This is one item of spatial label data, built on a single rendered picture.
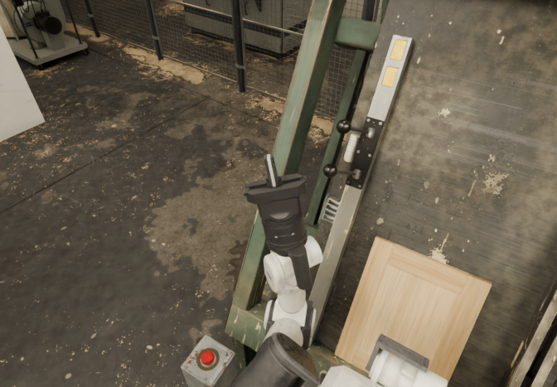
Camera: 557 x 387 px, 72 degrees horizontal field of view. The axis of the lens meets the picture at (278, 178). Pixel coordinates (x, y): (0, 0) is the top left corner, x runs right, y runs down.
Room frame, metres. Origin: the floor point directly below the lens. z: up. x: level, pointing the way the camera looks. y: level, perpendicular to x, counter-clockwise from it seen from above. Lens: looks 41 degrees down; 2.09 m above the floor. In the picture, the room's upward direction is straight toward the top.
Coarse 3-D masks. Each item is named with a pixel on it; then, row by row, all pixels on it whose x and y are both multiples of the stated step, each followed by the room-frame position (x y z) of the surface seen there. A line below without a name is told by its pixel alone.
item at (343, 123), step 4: (340, 120) 0.84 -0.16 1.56; (344, 120) 0.83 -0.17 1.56; (340, 124) 0.82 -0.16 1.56; (344, 124) 0.82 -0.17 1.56; (348, 124) 0.82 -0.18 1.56; (340, 128) 0.82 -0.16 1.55; (344, 128) 0.81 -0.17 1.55; (348, 128) 0.81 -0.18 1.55; (352, 128) 0.84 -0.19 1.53; (356, 128) 0.85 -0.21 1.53; (360, 128) 0.85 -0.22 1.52; (368, 128) 0.87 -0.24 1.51; (372, 128) 0.87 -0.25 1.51; (340, 132) 0.82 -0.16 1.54; (344, 132) 0.81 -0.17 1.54; (348, 132) 0.82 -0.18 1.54; (360, 132) 0.85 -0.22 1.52; (364, 132) 0.85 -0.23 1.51; (368, 132) 0.86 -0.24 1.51; (372, 132) 0.86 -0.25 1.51; (368, 136) 0.86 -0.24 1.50; (372, 136) 0.86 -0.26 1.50
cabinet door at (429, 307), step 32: (384, 256) 0.68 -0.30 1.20; (416, 256) 0.66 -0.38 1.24; (384, 288) 0.63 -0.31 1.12; (416, 288) 0.60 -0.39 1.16; (448, 288) 0.58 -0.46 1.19; (480, 288) 0.56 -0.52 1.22; (352, 320) 0.59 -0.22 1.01; (384, 320) 0.57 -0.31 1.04; (416, 320) 0.55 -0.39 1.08; (448, 320) 0.53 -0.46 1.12; (352, 352) 0.53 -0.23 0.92; (448, 352) 0.48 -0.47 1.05
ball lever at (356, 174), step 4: (328, 164) 0.78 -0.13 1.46; (332, 164) 0.78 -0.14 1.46; (324, 168) 0.78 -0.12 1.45; (328, 168) 0.77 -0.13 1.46; (332, 168) 0.77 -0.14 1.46; (336, 168) 0.77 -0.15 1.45; (324, 172) 0.77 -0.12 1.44; (328, 172) 0.76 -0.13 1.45; (332, 172) 0.76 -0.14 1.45; (336, 172) 0.77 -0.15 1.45; (340, 172) 0.79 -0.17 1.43; (344, 172) 0.79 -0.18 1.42; (348, 172) 0.80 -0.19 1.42; (352, 172) 0.81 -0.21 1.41; (356, 172) 0.81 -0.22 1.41; (360, 172) 0.81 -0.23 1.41; (328, 176) 0.76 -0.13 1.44; (332, 176) 0.76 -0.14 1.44; (352, 176) 0.81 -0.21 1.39; (356, 176) 0.81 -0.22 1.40; (360, 176) 0.81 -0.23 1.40
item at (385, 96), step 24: (408, 48) 0.97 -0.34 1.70; (384, 72) 0.96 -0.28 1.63; (384, 96) 0.92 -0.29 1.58; (384, 120) 0.88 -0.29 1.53; (360, 192) 0.79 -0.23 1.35; (336, 216) 0.78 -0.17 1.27; (336, 240) 0.73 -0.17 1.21; (336, 264) 0.69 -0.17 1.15; (312, 288) 0.67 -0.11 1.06; (312, 336) 0.58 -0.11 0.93
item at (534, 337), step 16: (544, 304) 0.49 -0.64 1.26; (544, 320) 0.46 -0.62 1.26; (528, 336) 0.45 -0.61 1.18; (544, 336) 0.43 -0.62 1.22; (528, 352) 0.42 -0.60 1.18; (544, 352) 0.42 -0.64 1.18; (512, 368) 0.41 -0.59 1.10; (528, 368) 0.39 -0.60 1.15; (544, 368) 0.39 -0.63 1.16; (512, 384) 0.38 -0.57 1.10; (528, 384) 0.37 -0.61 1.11
